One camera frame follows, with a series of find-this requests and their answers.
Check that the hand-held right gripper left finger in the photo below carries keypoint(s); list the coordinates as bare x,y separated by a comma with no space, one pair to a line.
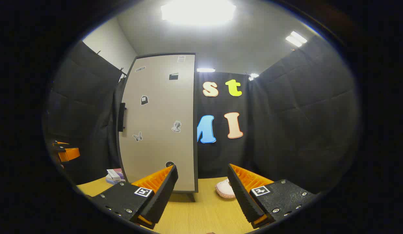
162,198

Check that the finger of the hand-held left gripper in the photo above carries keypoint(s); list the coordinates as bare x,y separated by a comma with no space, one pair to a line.
60,147
70,154

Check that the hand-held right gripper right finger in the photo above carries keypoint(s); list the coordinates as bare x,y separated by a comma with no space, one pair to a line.
242,195

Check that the black framed cabinet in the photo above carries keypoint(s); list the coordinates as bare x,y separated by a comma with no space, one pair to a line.
196,146

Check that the beige cabinet door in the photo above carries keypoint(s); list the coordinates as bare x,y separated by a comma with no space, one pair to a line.
162,130

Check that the black backdrop cloth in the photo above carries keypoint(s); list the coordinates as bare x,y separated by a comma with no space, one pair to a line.
221,156
81,113
302,130

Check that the small white pink box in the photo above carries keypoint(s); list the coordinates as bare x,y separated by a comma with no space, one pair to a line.
114,174

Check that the flat purple box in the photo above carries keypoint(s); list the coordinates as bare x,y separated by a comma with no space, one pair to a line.
110,181

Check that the small ceiling light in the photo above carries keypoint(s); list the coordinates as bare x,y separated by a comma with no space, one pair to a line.
253,76

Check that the narrow ceiling light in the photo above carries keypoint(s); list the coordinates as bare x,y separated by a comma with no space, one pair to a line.
206,70

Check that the double tube ceiling light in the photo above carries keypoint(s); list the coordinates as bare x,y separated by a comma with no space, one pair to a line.
296,39

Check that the large ceiling light panel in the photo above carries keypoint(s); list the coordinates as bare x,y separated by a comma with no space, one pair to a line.
198,11

